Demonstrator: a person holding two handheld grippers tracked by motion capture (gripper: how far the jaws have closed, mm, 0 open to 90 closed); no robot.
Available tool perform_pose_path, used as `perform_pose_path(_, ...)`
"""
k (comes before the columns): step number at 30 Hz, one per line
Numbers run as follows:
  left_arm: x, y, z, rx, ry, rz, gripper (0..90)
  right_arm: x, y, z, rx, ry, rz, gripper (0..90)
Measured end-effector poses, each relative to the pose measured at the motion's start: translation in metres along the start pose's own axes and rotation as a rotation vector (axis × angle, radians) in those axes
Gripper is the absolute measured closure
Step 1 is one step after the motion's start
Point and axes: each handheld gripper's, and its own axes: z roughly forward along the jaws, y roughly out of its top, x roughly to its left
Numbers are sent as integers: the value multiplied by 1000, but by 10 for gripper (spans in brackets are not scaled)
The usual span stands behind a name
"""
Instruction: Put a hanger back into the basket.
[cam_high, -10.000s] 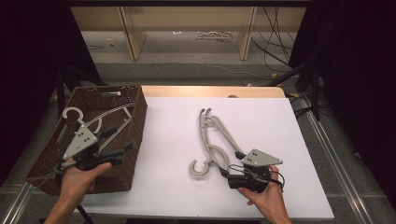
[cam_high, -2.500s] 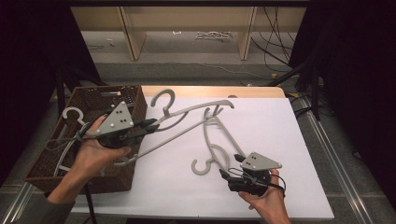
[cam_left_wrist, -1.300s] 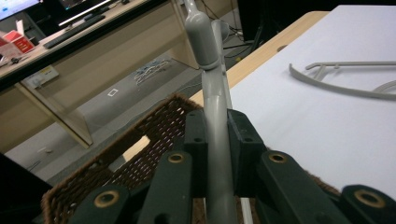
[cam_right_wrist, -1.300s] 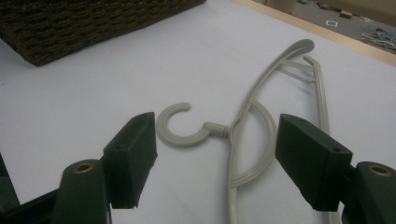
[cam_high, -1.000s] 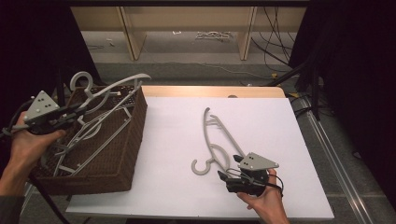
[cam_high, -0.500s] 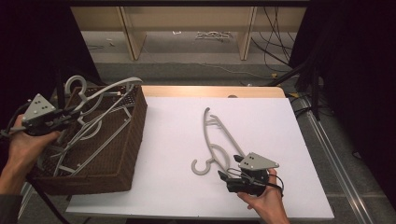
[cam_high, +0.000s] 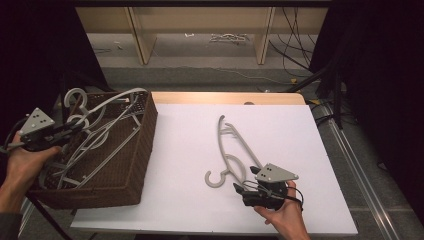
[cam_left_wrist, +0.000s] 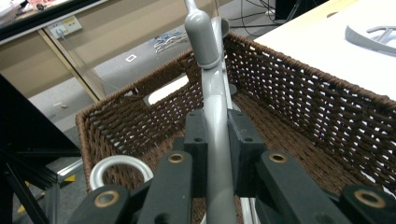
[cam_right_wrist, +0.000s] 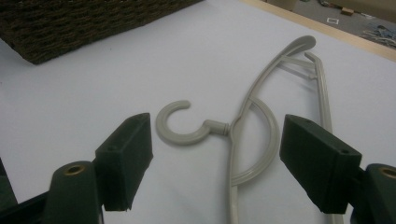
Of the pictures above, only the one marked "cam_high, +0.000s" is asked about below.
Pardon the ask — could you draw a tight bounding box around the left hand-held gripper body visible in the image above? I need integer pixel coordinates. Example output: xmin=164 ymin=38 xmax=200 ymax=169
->
xmin=18 ymin=107 xmax=73 ymax=153

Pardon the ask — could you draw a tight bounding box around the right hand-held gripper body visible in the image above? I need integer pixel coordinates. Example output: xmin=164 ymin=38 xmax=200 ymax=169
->
xmin=241 ymin=162 xmax=300 ymax=212

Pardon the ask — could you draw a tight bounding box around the grey plastic clothes hanger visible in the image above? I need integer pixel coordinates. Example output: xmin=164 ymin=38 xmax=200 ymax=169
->
xmin=38 ymin=113 xmax=143 ymax=191
xmin=63 ymin=87 xmax=149 ymax=134
xmin=204 ymin=114 xmax=264 ymax=189
xmin=39 ymin=96 xmax=149 ymax=188

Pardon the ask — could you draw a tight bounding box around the brown wicker basket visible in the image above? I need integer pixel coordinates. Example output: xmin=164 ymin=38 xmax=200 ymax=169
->
xmin=28 ymin=91 xmax=159 ymax=210

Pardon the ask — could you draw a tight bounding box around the person's left hand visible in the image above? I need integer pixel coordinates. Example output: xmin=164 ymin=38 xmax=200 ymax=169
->
xmin=4 ymin=131 xmax=63 ymax=195

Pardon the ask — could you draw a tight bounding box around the person's right hand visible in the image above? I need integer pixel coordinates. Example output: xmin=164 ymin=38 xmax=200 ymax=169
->
xmin=253 ymin=180 xmax=310 ymax=234

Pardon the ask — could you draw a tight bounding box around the white table sheet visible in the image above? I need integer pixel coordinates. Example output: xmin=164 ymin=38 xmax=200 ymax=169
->
xmin=70 ymin=103 xmax=359 ymax=238

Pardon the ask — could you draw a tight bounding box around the black curtain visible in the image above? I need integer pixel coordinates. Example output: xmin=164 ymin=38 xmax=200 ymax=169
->
xmin=309 ymin=0 xmax=424 ymax=214
xmin=0 ymin=0 xmax=113 ymax=141

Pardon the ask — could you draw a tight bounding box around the black stand leg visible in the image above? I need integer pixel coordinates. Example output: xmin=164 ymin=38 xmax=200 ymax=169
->
xmin=24 ymin=194 xmax=74 ymax=240

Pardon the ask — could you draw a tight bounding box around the black stand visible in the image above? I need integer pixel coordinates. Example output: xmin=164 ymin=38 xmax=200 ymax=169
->
xmin=286 ymin=49 xmax=346 ymax=131

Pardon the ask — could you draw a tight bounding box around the wooden shelf unit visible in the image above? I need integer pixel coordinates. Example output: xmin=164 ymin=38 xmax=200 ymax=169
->
xmin=75 ymin=6 xmax=329 ymax=67

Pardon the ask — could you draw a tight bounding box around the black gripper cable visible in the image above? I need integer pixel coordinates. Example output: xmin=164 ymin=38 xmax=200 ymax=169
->
xmin=243 ymin=179 xmax=305 ymax=213
xmin=0 ymin=116 xmax=31 ymax=155

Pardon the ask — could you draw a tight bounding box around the metal floor rail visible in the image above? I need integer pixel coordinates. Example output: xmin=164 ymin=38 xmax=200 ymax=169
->
xmin=319 ymin=103 xmax=403 ymax=240

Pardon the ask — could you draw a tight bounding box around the thin white floor cord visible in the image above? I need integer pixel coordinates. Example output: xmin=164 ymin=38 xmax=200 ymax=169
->
xmin=186 ymin=65 xmax=293 ymax=86

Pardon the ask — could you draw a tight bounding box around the black power cable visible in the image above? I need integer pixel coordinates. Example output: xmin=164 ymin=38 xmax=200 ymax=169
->
xmin=268 ymin=7 xmax=316 ymax=73
xmin=281 ymin=7 xmax=318 ymax=58

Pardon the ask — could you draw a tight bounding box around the white tangled cord pile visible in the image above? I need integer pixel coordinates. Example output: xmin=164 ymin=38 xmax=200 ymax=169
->
xmin=209 ymin=32 xmax=250 ymax=44

